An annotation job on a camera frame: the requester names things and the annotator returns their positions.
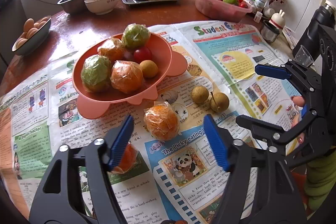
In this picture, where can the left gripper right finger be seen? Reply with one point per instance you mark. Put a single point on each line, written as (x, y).
(260, 187)

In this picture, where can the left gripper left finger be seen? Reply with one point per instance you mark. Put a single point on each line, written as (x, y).
(75, 187)

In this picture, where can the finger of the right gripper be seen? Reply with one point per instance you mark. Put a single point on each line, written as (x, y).
(278, 71)
(273, 134)

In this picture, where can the orange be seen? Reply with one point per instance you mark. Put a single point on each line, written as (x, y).
(113, 49)
(162, 121)
(126, 76)
(128, 160)

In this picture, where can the brown longan with stem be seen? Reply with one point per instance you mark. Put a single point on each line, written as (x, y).
(219, 102)

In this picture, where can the large green fruit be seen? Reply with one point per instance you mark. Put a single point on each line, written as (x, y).
(95, 73)

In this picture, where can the red cherry tomato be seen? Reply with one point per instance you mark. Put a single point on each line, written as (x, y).
(142, 54)

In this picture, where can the small green fruit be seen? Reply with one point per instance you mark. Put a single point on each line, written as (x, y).
(135, 36)

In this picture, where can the right hand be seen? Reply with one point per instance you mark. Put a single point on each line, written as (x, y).
(299, 102)

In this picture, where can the white pill bottle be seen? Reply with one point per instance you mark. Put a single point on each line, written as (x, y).
(259, 5)

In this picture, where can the right newspaper sheet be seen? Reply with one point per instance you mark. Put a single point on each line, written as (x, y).
(219, 81)

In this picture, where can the newspaper sheet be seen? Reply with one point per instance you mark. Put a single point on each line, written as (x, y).
(219, 81)
(40, 114)

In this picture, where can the left newspaper sheet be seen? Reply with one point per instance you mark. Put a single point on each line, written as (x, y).
(40, 114)

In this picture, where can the orange plastic fruit bowl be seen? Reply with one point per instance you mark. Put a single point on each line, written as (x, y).
(94, 105)

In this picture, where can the pink basin of tomatoes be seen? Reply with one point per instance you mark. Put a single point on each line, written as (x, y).
(219, 10)

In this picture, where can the bowl of eggs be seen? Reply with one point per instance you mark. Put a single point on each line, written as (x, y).
(34, 34)

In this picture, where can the white ceramic bowl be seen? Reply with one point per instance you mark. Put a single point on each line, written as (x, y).
(100, 7)

